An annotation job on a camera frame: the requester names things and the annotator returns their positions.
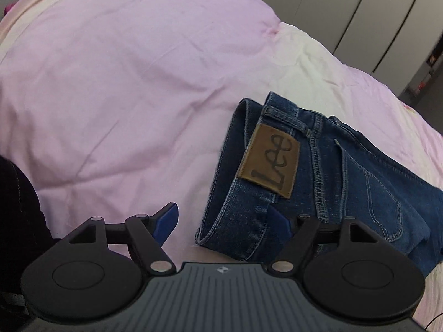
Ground pink floral duvet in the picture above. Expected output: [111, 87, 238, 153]
[0, 0, 443, 332]

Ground person's dark clothing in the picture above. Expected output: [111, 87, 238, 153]
[0, 155, 53, 332]

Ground white wardrobe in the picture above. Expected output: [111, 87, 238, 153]
[247, 0, 443, 102]

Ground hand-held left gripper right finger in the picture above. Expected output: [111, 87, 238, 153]
[268, 207, 380, 274]

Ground blue denim pants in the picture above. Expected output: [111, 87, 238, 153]
[194, 92, 443, 278]

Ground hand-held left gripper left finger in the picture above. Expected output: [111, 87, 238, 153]
[64, 202, 179, 274]

